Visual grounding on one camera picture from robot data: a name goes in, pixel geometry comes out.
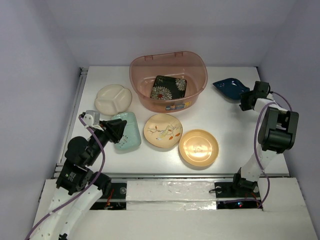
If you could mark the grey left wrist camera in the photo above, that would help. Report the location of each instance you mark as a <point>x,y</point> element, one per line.
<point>91,118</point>

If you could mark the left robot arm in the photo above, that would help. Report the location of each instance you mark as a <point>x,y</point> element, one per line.
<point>77,186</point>

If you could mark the aluminium frame rail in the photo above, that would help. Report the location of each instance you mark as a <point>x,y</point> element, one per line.
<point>71,121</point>

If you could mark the orange round bear plate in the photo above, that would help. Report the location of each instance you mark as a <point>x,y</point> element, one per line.
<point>199,148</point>

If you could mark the pink translucent plastic bin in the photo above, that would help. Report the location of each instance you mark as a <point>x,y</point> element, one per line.
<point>184,64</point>

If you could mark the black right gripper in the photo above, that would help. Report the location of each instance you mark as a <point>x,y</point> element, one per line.
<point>244,106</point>

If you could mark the light teal divided tray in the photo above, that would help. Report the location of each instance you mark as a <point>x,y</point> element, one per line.
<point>131,138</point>

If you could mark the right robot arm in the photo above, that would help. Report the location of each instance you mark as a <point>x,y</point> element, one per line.
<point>275,133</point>

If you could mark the beige bird-painted plate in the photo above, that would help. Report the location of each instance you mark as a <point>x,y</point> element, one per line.
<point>163,130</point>

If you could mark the dark blue leaf-shaped dish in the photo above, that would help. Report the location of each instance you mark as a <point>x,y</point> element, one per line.
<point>231,88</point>

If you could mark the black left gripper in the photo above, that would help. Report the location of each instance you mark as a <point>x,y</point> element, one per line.
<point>116,132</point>

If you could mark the black floral square plate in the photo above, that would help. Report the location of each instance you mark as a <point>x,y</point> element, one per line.
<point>168,88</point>

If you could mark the blue yellow bin label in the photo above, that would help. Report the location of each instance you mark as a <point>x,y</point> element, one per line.
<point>178,107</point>

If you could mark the cream three-section plate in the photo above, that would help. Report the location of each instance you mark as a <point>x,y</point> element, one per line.
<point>113,99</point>

